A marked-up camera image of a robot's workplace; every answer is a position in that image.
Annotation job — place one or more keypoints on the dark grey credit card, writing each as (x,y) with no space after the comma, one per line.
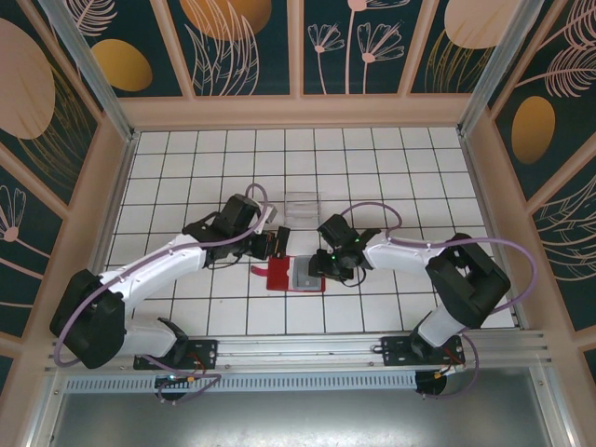
(308,274)

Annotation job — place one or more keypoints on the red card holder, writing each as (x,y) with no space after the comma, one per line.
(281,274)

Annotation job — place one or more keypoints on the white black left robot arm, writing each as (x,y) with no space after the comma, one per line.
(153,267)

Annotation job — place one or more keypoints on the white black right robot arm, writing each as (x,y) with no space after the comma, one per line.
(405,256)

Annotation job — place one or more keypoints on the clear acrylic card stand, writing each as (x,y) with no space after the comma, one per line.
(302,209)

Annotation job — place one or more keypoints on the aluminium table edge strip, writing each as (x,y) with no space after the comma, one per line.
(118,186)
(480,186)

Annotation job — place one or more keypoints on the grey metal sheet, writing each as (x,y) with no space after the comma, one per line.
(302,419)

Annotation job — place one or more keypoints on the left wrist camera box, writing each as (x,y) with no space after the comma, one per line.
(272,215)

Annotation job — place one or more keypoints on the aluminium front rail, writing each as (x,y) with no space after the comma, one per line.
(302,349)

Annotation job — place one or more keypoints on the wall panel pink flowers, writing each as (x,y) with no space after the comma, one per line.
(335,56)

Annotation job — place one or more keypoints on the aluminium corner post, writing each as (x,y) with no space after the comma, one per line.
(98,79)
(490,70)

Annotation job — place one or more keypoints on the wall panel orange circle leaves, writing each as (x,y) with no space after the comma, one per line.
(223,18)

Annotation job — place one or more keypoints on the wall panel orange oval fern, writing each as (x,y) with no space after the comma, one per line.
(535,130)

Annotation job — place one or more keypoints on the wall panel flower outline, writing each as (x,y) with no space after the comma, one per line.
(23,261)

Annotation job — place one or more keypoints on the wall panel pink leaf outlines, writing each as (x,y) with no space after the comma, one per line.
(568,242)

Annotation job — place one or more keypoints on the wall panel pink circle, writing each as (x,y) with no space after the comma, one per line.
(465,23)

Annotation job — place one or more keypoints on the wall panel large pink oval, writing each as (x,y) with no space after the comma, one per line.
(28,93)

